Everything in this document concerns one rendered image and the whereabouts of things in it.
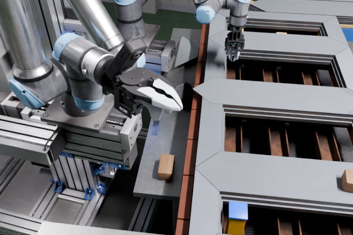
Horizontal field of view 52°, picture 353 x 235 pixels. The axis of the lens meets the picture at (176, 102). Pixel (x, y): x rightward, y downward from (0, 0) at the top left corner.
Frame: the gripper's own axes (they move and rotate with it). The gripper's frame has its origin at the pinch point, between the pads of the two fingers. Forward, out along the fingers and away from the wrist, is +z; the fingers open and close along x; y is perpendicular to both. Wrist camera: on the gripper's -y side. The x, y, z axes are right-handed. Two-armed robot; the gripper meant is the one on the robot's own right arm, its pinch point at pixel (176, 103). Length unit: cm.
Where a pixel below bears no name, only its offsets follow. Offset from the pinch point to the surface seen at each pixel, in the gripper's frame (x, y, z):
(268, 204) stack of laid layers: -42, 57, 13
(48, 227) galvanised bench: 18, 44, -23
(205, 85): -74, 49, -40
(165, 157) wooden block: -42, 68, -34
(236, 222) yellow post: -28, 57, 9
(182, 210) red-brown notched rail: -22, 61, -8
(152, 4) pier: -234, 105, -222
